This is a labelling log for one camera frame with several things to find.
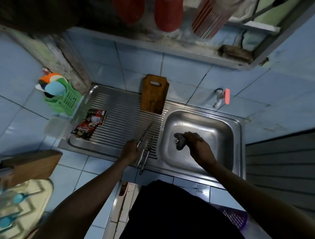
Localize person's left hand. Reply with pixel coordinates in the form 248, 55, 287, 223
119, 140, 140, 164

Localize person's right hand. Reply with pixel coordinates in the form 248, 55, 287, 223
182, 132, 217, 167

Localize checked dishcloth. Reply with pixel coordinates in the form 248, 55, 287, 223
174, 133, 187, 151

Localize small wooden cutting board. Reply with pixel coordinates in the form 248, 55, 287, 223
140, 74, 170, 115

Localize person's right forearm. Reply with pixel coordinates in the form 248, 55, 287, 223
208, 161, 315, 239

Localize person's left forearm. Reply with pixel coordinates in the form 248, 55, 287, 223
32, 159, 131, 239

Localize person's black clothing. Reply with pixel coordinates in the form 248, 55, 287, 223
120, 180, 245, 239

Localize stainless steel sink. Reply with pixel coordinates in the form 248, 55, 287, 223
58, 85, 246, 190

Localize red black sachet pack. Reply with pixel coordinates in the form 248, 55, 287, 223
71, 109, 108, 141

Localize clear plastic container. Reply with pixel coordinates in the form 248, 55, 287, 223
44, 116, 72, 138

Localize purple plastic basket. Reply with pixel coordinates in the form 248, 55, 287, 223
214, 204, 248, 229

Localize green plastic basket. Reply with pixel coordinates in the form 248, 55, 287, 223
44, 81, 82, 117

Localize grey slatted wooden door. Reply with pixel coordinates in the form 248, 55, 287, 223
246, 130, 315, 217

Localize wooden knife block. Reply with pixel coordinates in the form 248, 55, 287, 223
0, 150, 63, 187

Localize light blue plastic scoop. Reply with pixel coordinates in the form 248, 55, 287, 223
45, 81, 67, 97

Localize wooden scrub brush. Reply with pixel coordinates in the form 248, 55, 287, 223
218, 45, 254, 64

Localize cream cup rack teal knobs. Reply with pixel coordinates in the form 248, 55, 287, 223
0, 178, 54, 239

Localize orange plastic utensil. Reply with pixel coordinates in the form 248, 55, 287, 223
39, 73, 62, 84

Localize red striped drinking glass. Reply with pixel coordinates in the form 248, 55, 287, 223
192, 0, 237, 40

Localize red plastic cup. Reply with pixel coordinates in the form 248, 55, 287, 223
112, 0, 145, 24
154, 0, 184, 33

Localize large dark brown wok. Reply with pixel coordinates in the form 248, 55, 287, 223
0, 0, 82, 33

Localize white faucet orange handle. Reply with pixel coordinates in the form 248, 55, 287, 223
213, 88, 231, 108

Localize black knob handle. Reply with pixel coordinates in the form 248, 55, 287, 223
242, 0, 288, 24

